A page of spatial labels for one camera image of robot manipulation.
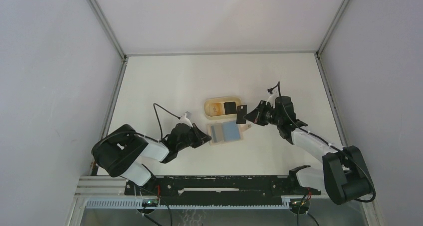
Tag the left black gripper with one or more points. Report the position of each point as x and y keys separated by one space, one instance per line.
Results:
x=201 y=137

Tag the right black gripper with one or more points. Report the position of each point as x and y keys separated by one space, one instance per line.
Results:
x=256 y=115

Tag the black credit card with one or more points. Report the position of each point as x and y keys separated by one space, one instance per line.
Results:
x=241 y=113

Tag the orange credit card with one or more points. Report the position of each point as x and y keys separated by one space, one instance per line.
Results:
x=216 y=109

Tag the beige oval tray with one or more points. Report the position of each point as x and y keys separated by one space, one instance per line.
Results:
x=221 y=100

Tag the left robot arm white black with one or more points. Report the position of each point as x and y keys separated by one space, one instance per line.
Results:
x=118 y=152

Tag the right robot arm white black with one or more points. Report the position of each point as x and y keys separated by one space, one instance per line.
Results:
x=345 y=173

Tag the black card in tray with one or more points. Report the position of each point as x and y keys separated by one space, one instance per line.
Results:
x=230 y=107

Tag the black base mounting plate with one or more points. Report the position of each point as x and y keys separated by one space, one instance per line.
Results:
x=232 y=190

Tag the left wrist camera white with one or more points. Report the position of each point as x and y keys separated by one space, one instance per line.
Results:
x=185 y=118

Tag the white slotted cable duct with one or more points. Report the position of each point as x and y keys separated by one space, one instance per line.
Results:
x=132 y=203

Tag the aluminium frame rail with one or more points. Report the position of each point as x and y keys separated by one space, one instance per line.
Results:
x=108 y=186

